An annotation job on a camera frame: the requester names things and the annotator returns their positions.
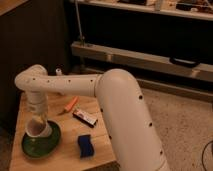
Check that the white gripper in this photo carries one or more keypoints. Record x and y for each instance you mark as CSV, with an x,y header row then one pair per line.
x,y
37,105

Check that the small white bottle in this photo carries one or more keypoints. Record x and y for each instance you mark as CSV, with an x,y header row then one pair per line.
x,y
59,72

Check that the blue sponge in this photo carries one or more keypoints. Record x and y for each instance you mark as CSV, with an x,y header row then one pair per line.
x,y
85,145

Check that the black handle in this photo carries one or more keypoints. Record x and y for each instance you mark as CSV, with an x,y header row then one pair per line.
x,y
188,64

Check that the white ceramic cup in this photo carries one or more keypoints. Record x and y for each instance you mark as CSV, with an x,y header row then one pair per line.
x,y
37,129

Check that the orange carrot toy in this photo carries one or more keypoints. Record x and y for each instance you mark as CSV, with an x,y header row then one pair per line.
x,y
69,106

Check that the wooden table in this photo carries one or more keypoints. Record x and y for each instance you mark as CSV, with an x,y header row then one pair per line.
x,y
66,156

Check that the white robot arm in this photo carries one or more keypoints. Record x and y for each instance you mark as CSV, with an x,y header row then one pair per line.
x,y
134,139

